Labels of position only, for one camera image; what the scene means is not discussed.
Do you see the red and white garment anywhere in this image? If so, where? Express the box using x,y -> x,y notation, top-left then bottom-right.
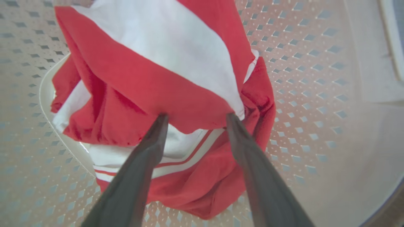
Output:
50,0 -> 276,220

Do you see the cream perforated laundry basket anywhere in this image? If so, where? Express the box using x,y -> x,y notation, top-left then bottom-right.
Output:
0,0 -> 404,227

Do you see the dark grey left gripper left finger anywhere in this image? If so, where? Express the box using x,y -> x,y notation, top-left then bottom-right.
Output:
81,113 -> 169,227

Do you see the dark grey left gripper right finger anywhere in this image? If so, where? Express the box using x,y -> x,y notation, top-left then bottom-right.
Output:
225,113 -> 316,227

